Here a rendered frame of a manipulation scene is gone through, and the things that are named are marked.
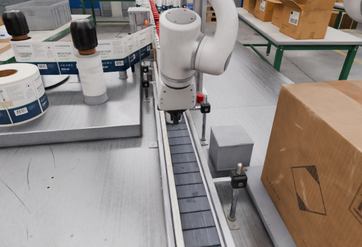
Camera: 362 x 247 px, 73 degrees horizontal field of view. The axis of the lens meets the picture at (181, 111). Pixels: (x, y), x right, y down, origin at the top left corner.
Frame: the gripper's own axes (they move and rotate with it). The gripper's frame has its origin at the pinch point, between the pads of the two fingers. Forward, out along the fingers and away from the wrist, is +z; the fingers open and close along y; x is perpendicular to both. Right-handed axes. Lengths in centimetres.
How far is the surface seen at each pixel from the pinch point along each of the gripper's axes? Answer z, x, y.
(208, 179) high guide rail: -10.9, 25.2, -3.2
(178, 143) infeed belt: 4.7, 6.3, -0.3
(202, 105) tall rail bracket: -1.6, -2.0, -8.4
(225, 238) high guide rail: -15.1, 36.8, -3.0
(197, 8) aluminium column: -10.4, -43.7, -13.3
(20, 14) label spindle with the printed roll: -3, -56, 57
